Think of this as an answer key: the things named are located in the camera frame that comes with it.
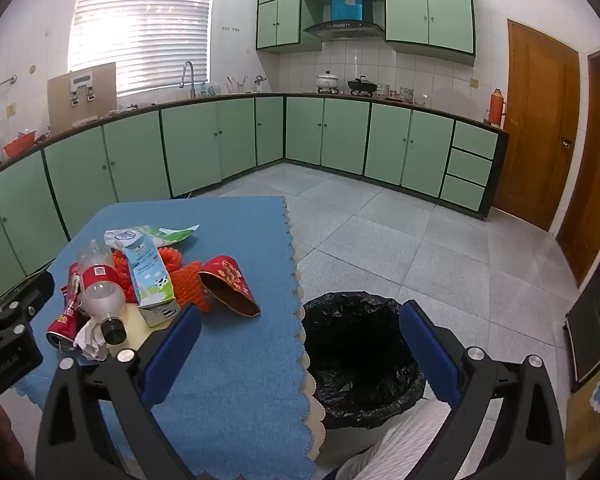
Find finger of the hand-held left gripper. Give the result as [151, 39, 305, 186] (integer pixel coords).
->
[0, 272, 56, 326]

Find red drink can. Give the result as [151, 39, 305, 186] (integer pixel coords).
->
[46, 262, 88, 351]

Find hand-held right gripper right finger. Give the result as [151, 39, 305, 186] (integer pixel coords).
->
[399, 300, 566, 480]

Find black trash bag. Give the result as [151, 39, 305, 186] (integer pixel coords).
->
[301, 291, 427, 430]

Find plain wooden door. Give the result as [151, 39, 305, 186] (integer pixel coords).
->
[555, 52, 600, 288]

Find beige cardboard piece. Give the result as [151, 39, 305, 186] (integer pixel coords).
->
[121, 305, 167, 352]

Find red paper cup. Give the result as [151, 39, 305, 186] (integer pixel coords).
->
[198, 256, 261, 318]

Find green lower kitchen cabinets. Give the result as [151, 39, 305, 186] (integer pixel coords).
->
[0, 92, 510, 306]

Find green upper wall cabinets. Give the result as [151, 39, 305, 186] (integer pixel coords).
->
[256, 0, 476, 66]

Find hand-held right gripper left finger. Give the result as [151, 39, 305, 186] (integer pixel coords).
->
[36, 303, 203, 480]

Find person's white garment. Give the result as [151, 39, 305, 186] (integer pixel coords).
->
[337, 400, 461, 480]

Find steel kitchen faucet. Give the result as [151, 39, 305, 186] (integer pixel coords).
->
[181, 61, 197, 100]

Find brown cardboard box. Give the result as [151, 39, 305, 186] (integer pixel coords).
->
[47, 62, 117, 133]

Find white window blind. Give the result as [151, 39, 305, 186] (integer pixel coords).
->
[68, 0, 215, 97]

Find red thermos flask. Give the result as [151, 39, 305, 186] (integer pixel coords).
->
[489, 88, 506, 127]

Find range hood with blue film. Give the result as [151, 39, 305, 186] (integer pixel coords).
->
[302, 0, 386, 41]

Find green white plastic bag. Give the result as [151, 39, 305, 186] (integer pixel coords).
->
[104, 223, 201, 252]

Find wooden door with handle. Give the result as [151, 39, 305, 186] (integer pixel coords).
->
[492, 19, 581, 233]

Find black wok with lid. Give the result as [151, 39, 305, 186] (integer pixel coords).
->
[347, 76, 378, 97]

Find blue scalloped tablecloth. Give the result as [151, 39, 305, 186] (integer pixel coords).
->
[17, 195, 326, 478]

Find orange foam fruit net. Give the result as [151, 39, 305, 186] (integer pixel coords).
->
[171, 260, 212, 313]
[112, 246, 183, 296]

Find clear plastic bottle red label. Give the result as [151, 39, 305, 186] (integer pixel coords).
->
[76, 240, 127, 346]

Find red plastic basket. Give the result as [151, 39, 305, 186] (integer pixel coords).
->
[2, 130, 37, 157]

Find dark glass cabinet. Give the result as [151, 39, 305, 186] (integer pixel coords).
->
[562, 260, 600, 466]

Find white tissue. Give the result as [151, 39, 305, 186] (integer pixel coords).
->
[74, 317, 112, 362]

